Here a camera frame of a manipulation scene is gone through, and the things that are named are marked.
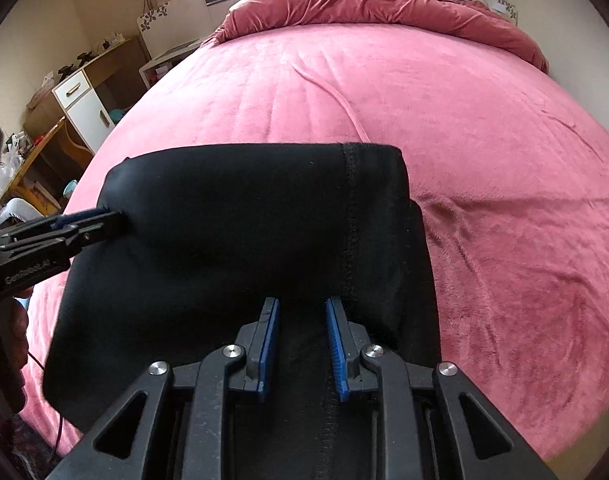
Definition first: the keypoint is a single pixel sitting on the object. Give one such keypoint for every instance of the white drawer cabinet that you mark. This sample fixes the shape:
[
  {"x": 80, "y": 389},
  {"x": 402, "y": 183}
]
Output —
[{"x": 87, "y": 110}]

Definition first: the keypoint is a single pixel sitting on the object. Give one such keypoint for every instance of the white floral-print box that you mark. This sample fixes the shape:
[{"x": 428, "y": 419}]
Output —
[
  {"x": 499, "y": 7},
  {"x": 169, "y": 22}
]

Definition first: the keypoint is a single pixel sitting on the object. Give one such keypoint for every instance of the wooden desk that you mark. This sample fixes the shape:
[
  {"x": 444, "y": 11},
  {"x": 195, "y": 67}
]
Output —
[{"x": 119, "y": 60}]

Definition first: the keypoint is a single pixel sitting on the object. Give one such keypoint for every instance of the teal cup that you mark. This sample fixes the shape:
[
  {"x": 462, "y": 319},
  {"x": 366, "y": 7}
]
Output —
[{"x": 70, "y": 189}]

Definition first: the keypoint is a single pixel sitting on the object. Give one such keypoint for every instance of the clear plastic bags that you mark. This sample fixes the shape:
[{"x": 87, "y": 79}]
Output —
[{"x": 8, "y": 165}]

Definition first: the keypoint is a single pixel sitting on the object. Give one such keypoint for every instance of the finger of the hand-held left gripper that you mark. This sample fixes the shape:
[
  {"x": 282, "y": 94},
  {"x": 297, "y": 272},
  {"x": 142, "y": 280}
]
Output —
[
  {"x": 99, "y": 235},
  {"x": 79, "y": 218}
]

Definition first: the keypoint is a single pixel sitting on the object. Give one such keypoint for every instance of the white plastic stool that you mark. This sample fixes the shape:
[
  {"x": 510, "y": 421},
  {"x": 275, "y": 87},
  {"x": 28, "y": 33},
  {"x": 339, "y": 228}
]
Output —
[{"x": 14, "y": 210}]

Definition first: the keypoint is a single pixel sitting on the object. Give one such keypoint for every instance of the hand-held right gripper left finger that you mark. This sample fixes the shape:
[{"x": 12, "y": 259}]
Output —
[{"x": 267, "y": 340}]

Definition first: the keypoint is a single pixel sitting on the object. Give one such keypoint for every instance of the red velvet duvet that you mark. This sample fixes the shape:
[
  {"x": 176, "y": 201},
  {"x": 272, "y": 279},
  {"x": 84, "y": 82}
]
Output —
[{"x": 359, "y": 0}]

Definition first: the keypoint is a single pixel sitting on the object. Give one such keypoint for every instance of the white open bedside shelf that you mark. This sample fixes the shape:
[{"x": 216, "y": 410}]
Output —
[{"x": 164, "y": 65}]

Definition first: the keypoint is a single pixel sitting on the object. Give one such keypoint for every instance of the bed with pink sheet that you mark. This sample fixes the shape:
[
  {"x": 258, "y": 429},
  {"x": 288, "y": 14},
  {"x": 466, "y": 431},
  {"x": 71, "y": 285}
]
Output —
[{"x": 484, "y": 160}]

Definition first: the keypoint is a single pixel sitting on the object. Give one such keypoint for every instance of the small black desk object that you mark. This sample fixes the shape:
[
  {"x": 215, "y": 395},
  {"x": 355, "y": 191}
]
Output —
[
  {"x": 66, "y": 70},
  {"x": 84, "y": 57}
]

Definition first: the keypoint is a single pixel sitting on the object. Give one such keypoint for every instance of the black pants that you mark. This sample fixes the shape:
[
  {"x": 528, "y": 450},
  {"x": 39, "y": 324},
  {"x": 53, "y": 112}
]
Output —
[{"x": 234, "y": 210}]

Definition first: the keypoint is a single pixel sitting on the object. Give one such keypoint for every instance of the person's left hand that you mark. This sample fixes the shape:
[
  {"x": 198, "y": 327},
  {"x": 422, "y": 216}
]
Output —
[{"x": 19, "y": 330}]

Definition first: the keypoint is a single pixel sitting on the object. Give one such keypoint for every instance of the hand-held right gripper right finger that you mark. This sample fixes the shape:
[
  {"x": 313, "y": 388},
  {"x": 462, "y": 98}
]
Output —
[{"x": 336, "y": 345}]

